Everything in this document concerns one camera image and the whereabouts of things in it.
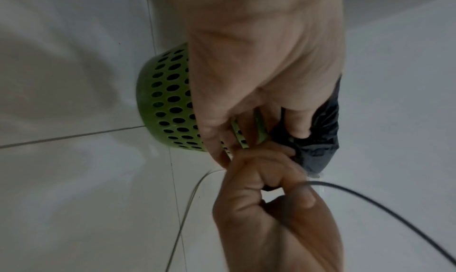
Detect person's left hand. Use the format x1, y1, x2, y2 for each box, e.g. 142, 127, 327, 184
156, 0, 347, 167

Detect person's right hand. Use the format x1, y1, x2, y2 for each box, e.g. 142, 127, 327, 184
212, 141, 345, 272

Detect green perforated waste basket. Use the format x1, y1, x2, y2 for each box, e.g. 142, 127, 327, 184
135, 41, 270, 153

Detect black rig cable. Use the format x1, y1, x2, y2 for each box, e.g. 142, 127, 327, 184
281, 180, 456, 267

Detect black garbage bag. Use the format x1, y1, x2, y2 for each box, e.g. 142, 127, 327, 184
268, 75, 342, 179

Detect grey power strip cable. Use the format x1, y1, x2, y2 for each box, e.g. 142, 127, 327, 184
165, 168, 229, 272

